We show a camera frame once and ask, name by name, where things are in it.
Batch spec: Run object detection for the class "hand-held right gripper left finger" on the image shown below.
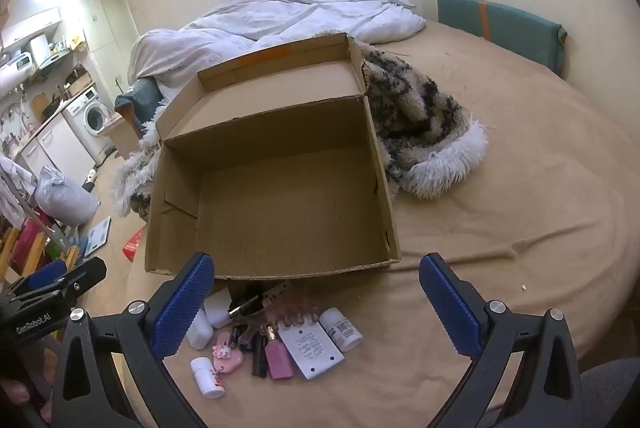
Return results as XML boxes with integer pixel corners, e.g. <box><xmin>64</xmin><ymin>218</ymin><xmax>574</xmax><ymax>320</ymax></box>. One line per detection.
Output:
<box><xmin>52</xmin><ymin>252</ymin><xmax>216</xmax><ymax>428</ymax></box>

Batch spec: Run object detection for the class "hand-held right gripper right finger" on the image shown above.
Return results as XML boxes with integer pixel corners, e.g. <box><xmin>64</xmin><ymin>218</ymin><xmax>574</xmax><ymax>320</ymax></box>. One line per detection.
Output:
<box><xmin>419</xmin><ymin>252</ymin><xmax>583</xmax><ymax>428</ymax></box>

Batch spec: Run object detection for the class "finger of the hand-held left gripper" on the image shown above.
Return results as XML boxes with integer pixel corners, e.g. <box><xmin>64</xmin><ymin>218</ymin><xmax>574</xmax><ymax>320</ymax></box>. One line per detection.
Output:
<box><xmin>10</xmin><ymin>259</ymin><xmax>69</xmax><ymax>296</ymax></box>
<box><xmin>30</xmin><ymin>257</ymin><xmax>108</xmax><ymax>309</ymax></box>

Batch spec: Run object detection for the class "white rounded case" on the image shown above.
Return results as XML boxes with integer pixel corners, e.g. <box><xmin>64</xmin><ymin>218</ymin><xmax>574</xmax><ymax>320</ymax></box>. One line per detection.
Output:
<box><xmin>186</xmin><ymin>308</ymin><xmax>215</xmax><ymax>351</ymax></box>

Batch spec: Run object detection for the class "white charger adapter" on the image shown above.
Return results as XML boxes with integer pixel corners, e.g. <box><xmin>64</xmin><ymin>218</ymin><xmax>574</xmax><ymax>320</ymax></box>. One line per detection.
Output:
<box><xmin>204</xmin><ymin>288</ymin><xmax>236</xmax><ymax>329</ymax></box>

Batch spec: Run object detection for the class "pink bunny compact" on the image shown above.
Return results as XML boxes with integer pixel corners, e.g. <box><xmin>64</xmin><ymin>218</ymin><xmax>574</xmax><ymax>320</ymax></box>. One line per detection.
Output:
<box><xmin>212</xmin><ymin>330</ymin><xmax>246</xmax><ymax>376</ymax></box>

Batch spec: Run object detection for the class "small white red-label bottle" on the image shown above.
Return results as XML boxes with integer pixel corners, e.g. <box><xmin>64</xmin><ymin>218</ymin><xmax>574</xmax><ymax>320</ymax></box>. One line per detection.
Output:
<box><xmin>190</xmin><ymin>356</ymin><xmax>227</xmax><ymax>399</ymax></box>

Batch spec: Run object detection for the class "pink perfume bottle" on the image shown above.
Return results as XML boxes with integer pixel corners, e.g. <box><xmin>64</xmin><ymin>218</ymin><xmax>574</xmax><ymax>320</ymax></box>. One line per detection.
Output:
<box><xmin>263</xmin><ymin>325</ymin><xmax>296</xmax><ymax>381</ymax></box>

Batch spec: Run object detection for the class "white bottle with printed label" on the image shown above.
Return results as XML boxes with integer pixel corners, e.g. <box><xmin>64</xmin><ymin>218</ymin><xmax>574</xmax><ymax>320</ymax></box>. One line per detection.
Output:
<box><xmin>319</xmin><ymin>307</ymin><xmax>363</xmax><ymax>353</ymax></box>

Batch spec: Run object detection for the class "white rectangular pack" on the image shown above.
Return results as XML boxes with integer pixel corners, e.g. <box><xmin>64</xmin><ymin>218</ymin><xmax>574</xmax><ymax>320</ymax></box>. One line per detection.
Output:
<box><xmin>276</xmin><ymin>320</ymin><xmax>346</xmax><ymax>381</ymax></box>

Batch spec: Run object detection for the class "brown cardboard box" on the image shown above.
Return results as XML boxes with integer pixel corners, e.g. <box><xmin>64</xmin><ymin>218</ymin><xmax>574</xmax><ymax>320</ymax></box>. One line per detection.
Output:
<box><xmin>145</xmin><ymin>32</ymin><xmax>402</xmax><ymax>281</ymax></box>

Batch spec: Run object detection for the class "person's left hand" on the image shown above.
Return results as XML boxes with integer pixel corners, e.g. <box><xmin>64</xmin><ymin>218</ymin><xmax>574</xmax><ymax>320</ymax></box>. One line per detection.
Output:
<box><xmin>0</xmin><ymin>348</ymin><xmax>58</xmax><ymax>426</ymax></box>

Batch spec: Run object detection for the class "red bag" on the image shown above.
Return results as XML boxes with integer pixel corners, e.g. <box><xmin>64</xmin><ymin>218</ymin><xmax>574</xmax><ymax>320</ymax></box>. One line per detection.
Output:
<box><xmin>12</xmin><ymin>218</ymin><xmax>53</xmax><ymax>271</ymax></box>

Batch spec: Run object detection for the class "bathroom scale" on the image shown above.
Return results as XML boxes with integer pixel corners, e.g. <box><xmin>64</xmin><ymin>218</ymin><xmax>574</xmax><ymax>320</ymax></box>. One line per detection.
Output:
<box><xmin>82</xmin><ymin>216</ymin><xmax>112</xmax><ymax>257</ymax></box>

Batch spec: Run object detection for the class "red packet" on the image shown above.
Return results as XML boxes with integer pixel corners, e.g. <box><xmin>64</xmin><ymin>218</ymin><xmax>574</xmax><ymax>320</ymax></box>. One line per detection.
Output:
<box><xmin>122</xmin><ymin>225</ymin><xmax>148</xmax><ymax>262</ymax></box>

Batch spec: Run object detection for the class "grey plastic bag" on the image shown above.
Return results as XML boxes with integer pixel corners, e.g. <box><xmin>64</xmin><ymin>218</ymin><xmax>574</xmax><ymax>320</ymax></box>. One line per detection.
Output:
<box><xmin>34</xmin><ymin>165</ymin><xmax>101</xmax><ymax>229</ymax></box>

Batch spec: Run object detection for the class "black tube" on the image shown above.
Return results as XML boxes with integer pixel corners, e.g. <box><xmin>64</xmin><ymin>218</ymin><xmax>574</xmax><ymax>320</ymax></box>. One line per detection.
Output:
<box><xmin>251</xmin><ymin>330</ymin><xmax>269</xmax><ymax>379</ymax></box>

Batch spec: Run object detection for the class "white cloth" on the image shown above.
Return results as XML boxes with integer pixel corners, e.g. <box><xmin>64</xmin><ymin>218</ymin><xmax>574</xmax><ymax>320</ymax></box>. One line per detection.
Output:
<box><xmin>0</xmin><ymin>155</ymin><xmax>36</xmax><ymax>221</ymax></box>

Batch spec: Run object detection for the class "white kitchen cabinet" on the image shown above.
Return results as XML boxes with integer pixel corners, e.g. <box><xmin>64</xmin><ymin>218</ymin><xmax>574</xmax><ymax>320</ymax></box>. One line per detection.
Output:
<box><xmin>20</xmin><ymin>113</ymin><xmax>96</xmax><ymax>189</ymax></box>

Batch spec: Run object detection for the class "white washing machine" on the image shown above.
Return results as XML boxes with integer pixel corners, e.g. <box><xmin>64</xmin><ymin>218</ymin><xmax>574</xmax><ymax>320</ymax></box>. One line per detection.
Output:
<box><xmin>62</xmin><ymin>86</ymin><xmax>118</xmax><ymax>163</ymax></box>

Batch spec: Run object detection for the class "person's grey trouser leg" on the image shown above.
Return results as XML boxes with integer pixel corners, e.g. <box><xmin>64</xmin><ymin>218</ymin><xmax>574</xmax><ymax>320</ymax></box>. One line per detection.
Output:
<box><xmin>580</xmin><ymin>360</ymin><xmax>640</xmax><ymax>428</ymax></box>

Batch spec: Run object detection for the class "fluffy patterned blanket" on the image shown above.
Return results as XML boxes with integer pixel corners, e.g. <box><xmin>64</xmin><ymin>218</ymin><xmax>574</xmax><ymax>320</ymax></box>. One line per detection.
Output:
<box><xmin>112</xmin><ymin>35</ymin><xmax>488</xmax><ymax>219</ymax></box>

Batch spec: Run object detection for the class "white water heater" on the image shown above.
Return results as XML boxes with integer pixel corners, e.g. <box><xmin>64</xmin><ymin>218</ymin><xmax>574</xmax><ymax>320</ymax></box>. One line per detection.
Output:
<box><xmin>0</xmin><ymin>52</ymin><xmax>38</xmax><ymax>96</ymax></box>

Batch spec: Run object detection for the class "teal cushion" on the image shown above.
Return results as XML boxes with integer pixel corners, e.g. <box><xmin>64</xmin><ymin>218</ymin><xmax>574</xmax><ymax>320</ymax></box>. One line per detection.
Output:
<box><xmin>436</xmin><ymin>0</ymin><xmax>568</xmax><ymax>78</ymax></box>

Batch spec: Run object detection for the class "white duvet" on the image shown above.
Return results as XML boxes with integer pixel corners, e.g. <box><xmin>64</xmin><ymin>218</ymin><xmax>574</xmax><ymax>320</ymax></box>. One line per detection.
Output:
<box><xmin>127</xmin><ymin>0</ymin><xmax>427</xmax><ymax>96</ymax></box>

